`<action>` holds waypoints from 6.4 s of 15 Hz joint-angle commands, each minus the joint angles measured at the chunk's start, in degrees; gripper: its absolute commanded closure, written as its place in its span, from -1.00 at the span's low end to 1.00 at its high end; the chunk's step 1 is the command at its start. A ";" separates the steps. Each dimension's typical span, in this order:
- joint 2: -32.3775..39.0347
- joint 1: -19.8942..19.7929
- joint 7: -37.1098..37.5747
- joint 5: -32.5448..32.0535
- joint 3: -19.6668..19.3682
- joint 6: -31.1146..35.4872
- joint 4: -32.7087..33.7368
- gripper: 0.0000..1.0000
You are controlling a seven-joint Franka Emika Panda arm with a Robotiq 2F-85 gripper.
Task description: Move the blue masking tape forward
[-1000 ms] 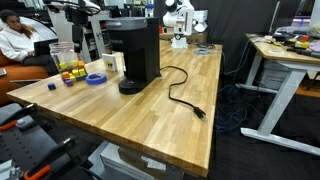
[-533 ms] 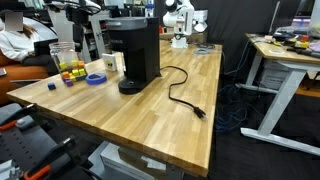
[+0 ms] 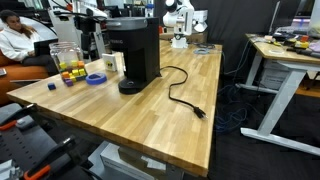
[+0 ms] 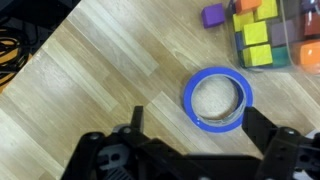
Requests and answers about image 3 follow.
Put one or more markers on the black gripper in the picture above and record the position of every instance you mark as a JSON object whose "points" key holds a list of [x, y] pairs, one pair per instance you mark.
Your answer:
{"points": [[90, 25]]}

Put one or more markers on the blue masking tape roll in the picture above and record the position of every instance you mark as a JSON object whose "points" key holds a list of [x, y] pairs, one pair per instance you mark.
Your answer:
{"points": [[90, 80]]}

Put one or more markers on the white idle robot arm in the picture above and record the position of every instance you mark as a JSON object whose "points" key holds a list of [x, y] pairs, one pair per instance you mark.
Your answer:
{"points": [[180, 20]]}

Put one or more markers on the grey tape roll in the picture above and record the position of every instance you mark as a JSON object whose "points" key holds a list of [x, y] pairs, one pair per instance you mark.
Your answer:
{"points": [[196, 51]]}

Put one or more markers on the clear plastic jar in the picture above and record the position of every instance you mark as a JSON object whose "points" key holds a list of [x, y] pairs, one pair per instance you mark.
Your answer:
{"points": [[66, 53]]}

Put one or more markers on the orange wooden cube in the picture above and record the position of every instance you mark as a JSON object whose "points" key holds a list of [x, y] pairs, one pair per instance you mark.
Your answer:
{"points": [[65, 75], [81, 64]]}

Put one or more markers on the yellow-green wooden cube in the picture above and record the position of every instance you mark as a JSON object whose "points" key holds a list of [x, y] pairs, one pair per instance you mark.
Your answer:
{"points": [[74, 63], [62, 65]]}

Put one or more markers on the small white printed card box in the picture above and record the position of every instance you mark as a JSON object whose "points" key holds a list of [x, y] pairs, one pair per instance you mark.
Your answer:
{"points": [[109, 62]]}

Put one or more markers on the yellow wooden cube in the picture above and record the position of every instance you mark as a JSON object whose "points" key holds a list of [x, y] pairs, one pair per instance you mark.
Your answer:
{"points": [[72, 79], [75, 72], [82, 71]]}

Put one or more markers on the black laptop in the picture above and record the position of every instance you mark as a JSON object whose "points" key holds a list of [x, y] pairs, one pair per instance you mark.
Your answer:
{"points": [[45, 46]]}

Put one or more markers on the black Keurig coffee maker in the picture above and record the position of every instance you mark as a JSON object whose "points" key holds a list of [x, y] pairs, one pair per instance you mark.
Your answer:
{"points": [[140, 50]]}

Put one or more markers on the purple wooden cube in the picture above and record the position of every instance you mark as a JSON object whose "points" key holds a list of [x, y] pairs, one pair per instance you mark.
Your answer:
{"points": [[69, 83]]}

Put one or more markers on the blue wooden cube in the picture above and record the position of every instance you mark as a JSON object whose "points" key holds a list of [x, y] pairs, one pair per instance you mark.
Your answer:
{"points": [[51, 86]]}

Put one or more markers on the seated person in white hoodie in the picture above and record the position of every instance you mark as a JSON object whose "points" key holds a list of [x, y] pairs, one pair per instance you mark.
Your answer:
{"points": [[13, 40]]}

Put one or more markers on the orange couch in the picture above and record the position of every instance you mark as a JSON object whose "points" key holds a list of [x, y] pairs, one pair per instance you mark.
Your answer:
{"points": [[20, 75]]}

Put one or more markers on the white cardboard box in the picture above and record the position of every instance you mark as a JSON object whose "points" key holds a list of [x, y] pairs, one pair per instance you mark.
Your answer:
{"points": [[201, 16], [201, 26]]}

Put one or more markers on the black clamp with orange grip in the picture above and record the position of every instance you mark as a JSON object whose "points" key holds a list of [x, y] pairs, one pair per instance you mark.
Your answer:
{"points": [[10, 125], [43, 166]]}

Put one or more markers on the black robot mounting stand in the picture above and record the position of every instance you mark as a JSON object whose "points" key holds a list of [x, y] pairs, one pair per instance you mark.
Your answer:
{"points": [[30, 143]]}

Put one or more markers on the white box under table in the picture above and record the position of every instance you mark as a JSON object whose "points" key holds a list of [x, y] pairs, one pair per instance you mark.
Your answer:
{"points": [[116, 160]]}

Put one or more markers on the black backdrop curtain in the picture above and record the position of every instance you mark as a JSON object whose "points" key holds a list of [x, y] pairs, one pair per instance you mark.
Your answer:
{"points": [[233, 20]]}

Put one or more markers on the white box under desk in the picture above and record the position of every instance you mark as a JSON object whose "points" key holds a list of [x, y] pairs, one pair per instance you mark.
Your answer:
{"points": [[273, 75]]}

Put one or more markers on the dark computer monitor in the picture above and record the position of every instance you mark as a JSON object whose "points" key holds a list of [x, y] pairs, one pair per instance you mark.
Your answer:
{"points": [[286, 13]]}

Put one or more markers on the yellow and black tool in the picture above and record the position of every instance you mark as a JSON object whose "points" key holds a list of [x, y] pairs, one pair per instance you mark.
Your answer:
{"points": [[298, 43]]}

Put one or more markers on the wooden desk with white frame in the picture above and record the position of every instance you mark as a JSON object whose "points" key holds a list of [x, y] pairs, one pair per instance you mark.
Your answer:
{"points": [[293, 86]]}

